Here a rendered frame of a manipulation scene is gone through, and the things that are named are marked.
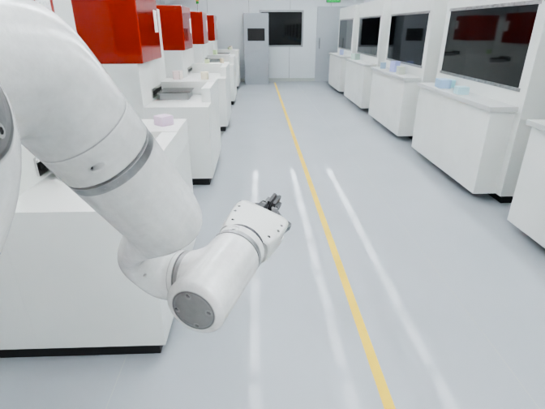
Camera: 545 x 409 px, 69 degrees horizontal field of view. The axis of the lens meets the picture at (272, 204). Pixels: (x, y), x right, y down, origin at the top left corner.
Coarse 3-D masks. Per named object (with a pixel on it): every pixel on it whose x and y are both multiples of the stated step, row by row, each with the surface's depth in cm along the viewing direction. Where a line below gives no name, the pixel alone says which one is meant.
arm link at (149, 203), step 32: (160, 160) 38; (96, 192) 35; (128, 192) 36; (160, 192) 38; (192, 192) 45; (128, 224) 39; (160, 224) 40; (192, 224) 43; (128, 256) 46; (160, 256) 56; (160, 288) 56
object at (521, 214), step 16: (544, 128) 279; (528, 144) 300; (544, 144) 283; (528, 160) 300; (544, 160) 283; (528, 176) 301; (544, 176) 284; (528, 192) 301; (544, 192) 284; (512, 208) 320; (528, 208) 301; (544, 208) 284; (528, 224) 302; (544, 224) 284; (544, 240) 285
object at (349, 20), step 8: (344, 8) 1011; (352, 8) 926; (344, 16) 1012; (352, 16) 928; (344, 24) 1013; (352, 24) 928; (344, 32) 1014; (352, 32) 930; (344, 40) 1016; (352, 40) 931; (344, 48) 1015; (352, 48) 934; (336, 56) 999; (344, 56) 952; (336, 64) 1015; (344, 64) 955; (336, 72) 1017; (344, 72) 963; (328, 80) 1121; (336, 80) 1018; (344, 80) 971; (336, 88) 1020; (344, 88) 979
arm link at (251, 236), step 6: (228, 228) 62; (234, 228) 61; (240, 228) 62; (246, 228) 62; (240, 234) 60; (246, 234) 61; (252, 234) 61; (252, 240) 61; (258, 240) 62; (258, 246) 61; (258, 252) 61
